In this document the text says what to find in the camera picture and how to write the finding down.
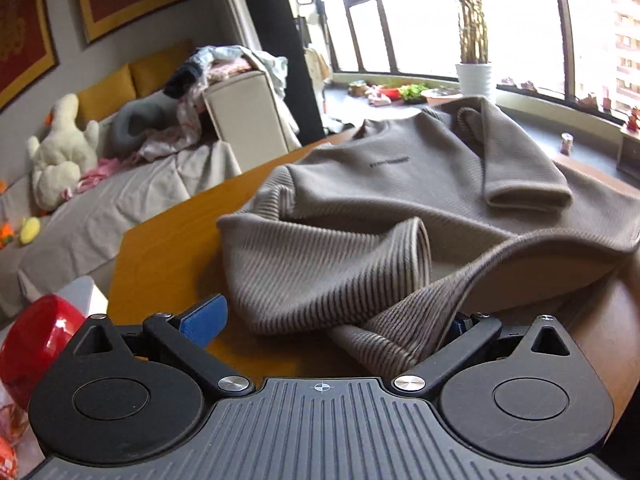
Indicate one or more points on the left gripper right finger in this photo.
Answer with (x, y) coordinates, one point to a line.
(465, 343)

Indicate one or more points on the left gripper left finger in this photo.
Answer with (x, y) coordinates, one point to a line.
(180, 341)

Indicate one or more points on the brown ribbed sweater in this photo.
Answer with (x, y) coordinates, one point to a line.
(380, 241)

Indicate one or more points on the pile of clothes on armrest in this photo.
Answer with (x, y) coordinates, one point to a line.
(209, 65)

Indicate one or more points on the red round pot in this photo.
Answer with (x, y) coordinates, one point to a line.
(34, 342)

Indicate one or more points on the beige sofa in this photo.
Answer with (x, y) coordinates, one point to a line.
(82, 237)

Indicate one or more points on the pink cloth on sofa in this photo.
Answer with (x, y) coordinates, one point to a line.
(107, 167)

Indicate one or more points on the yellow small plush toy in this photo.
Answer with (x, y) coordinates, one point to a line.
(30, 229)

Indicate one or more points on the grey neck pillow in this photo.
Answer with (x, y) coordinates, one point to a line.
(130, 126)

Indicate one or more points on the cream plush duck toy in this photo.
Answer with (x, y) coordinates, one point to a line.
(64, 155)

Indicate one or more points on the yellow cushion left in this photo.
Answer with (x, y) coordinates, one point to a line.
(107, 97)

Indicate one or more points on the yellow cushion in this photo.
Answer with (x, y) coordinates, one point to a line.
(107, 97)
(151, 73)

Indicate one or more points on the white plant pot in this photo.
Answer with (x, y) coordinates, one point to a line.
(475, 79)

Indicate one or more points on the yellow cushion right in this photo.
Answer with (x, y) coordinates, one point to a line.
(151, 73)

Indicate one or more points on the bamboo plant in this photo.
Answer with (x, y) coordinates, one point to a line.
(473, 32)

